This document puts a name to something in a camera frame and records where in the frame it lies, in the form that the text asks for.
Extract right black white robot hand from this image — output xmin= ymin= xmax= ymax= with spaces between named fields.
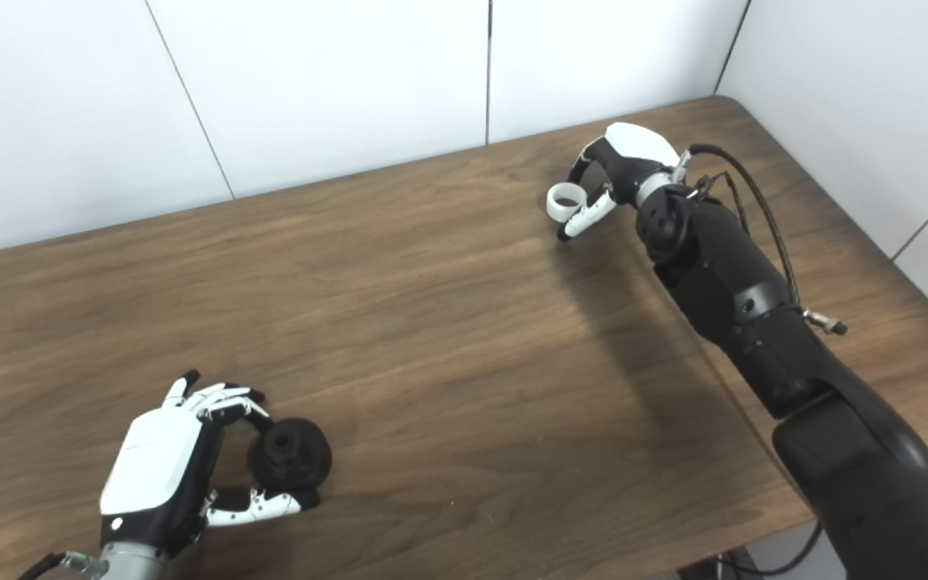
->
xmin=557 ymin=122 xmax=682 ymax=242

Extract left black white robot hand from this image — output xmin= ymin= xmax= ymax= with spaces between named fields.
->
xmin=100 ymin=370 xmax=321 ymax=557

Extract white plastic ring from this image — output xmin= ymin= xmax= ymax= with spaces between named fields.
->
xmin=546 ymin=183 xmax=588 ymax=224

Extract round black plastic part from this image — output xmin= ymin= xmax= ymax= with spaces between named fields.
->
xmin=247 ymin=418 xmax=333 ymax=491

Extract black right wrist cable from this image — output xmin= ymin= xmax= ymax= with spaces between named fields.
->
xmin=677 ymin=143 xmax=849 ymax=336

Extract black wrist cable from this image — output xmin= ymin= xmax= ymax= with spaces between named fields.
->
xmin=17 ymin=550 xmax=106 ymax=580
xmin=677 ymin=143 xmax=849 ymax=336

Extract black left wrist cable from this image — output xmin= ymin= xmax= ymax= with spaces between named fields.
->
xmin=17 ymin=550 xmax=106 ymax=580

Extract black cable below table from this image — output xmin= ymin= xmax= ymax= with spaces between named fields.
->
xmin=714 ymin=522 xmax=824 ymax=578

